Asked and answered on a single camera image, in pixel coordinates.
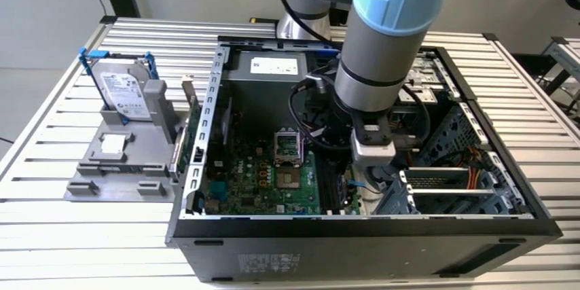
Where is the black RAM slot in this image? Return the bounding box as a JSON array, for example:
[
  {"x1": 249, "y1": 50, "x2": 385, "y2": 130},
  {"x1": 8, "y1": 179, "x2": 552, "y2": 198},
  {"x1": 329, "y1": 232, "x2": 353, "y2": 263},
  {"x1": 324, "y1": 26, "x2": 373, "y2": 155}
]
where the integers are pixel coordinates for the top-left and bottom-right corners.
[
  {"x1": 321, "y1": 160, "x2": 334, "y2": 215},
  {"x1": 316, "y1": 157, "x2": 329, "y2": 215},
  {"x1": 326, "y1": 164, "x2": 341, "y2": 215}
]

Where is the metal socket cover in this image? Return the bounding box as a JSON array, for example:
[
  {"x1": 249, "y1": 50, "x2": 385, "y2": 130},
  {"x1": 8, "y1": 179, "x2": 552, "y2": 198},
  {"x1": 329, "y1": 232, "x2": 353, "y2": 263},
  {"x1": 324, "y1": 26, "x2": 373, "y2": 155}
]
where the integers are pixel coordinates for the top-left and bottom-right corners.
[{"x1": 273, "y1": 128, "x2": 304, "y2": 165}]

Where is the CPU socket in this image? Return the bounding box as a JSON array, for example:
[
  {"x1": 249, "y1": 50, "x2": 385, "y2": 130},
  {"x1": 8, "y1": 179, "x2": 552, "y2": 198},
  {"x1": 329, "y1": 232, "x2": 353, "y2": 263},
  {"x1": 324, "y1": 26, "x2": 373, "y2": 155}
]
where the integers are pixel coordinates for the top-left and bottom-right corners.
[{"x1": 276, "y1": 166, "x2": 304, "y2": 189}]

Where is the grey power supply unit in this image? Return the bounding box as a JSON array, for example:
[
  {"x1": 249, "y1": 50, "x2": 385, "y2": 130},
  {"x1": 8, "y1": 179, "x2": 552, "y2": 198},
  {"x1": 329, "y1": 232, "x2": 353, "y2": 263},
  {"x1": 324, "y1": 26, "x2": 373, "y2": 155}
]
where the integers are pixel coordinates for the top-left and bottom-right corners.
[{"x1": 221, "y1": 49, "x2": 313, "y2": 134}]

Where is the green motherboard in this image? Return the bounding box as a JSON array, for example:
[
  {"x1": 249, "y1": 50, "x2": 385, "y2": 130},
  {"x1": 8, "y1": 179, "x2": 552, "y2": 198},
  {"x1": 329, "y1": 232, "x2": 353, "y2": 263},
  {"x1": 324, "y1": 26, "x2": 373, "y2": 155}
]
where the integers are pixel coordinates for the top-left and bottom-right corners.
[{"x1": 205, "y1": 130, "x2": 364, "y2": 215}]

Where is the silver drive bay cage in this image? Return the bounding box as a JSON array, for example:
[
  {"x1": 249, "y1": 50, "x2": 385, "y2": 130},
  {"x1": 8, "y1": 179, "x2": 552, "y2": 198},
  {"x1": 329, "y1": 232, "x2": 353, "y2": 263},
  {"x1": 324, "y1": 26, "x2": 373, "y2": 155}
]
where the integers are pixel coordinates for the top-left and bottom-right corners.
[{"x1": 393, "y1": 48, "x2": 454, "y2": 141}]

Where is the silver disk bay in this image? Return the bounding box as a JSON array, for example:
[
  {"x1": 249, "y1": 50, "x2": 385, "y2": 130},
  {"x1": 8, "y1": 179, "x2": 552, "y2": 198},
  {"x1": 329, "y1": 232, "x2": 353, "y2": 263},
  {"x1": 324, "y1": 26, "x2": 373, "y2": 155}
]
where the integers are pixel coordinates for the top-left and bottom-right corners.
[{"x1": 373, "y1": 149, "x2": 530, "y2": 218}]

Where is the green graphics card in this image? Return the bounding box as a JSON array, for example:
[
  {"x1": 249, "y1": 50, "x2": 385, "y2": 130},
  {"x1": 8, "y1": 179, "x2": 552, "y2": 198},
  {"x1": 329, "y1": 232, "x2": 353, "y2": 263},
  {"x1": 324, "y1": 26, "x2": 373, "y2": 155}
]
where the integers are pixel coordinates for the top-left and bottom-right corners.
[{"x1": 169, "y1": 75, "x2": 202, "y2": 182}]

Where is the black open PC case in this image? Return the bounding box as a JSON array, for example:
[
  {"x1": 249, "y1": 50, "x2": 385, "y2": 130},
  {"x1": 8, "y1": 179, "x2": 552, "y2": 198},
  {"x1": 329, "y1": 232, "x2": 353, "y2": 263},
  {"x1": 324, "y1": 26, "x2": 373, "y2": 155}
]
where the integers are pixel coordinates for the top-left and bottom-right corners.
[{"x1": 165, "y1": 34, "x2": 562, "y2": 283}]

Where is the grey parts rack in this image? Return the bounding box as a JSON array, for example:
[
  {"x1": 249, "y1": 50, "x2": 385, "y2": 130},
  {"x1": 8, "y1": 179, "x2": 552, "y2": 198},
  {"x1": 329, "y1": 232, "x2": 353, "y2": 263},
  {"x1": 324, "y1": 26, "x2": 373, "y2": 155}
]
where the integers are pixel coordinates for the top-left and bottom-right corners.
[{"x1": 62, "y1": 79, "x2": 190, "y2": 202}]

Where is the hard disk in blue carrier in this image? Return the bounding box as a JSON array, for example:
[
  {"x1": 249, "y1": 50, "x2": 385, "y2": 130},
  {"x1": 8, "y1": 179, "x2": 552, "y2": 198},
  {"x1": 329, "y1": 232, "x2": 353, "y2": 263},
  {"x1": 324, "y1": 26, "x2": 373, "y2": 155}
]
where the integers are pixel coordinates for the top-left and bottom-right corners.
[{"x1": 77, "y1": 48, "x2": 158, "y2": 124}]

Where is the silver CPU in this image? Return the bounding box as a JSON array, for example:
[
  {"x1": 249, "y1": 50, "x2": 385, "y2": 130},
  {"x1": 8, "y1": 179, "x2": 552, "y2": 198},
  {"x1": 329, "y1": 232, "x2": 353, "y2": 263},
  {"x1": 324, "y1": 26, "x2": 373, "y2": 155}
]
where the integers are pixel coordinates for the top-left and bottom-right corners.
[{"x1": 98, "y1": 136, "x2": 125, "y2": 154}]

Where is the metal slat side table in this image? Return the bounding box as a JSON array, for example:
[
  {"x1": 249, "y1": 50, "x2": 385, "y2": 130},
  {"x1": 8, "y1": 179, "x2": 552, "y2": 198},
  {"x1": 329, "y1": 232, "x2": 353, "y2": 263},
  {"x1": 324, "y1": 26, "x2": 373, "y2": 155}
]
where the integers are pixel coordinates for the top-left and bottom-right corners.
[{"x1": 536, "y1": 37, "x2": 580, "y2": 114}]

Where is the black camera bracket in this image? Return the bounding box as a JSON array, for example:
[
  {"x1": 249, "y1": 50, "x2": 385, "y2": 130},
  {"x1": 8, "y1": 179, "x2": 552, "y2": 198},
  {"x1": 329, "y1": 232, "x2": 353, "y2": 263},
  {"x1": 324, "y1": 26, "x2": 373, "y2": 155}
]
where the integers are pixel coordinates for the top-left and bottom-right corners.
[{"x1": 352, "y1": 109, "x2": 393, "y2": 141}]

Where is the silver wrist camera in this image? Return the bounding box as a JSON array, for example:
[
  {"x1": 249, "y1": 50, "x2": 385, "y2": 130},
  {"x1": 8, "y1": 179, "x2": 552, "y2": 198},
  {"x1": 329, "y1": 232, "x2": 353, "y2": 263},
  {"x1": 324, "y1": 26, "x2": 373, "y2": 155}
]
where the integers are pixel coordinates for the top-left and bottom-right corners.
[
  {"x1": 301, "y1": 68, "x2": 328, "y2": 94},
  {"x1": 350, "y1": 133, "x2": 396, "y2": 168}
]

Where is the black looped wire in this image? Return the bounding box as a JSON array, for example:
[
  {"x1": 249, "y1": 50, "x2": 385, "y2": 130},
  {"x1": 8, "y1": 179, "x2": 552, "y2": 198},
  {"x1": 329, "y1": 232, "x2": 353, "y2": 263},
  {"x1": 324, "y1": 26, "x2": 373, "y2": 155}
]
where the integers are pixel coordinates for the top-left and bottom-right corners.
[{"x1": 365, "y1": 166, "x2": 402, "y2": 188}]

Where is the coloured power wire bundle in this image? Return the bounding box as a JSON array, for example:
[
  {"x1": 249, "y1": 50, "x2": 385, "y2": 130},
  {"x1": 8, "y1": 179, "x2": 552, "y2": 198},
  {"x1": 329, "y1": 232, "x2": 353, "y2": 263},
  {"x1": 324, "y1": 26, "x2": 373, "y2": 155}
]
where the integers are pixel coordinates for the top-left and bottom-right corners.
[{"x1": 460, "y1": 145, "x2": 484, "y2": 191}]

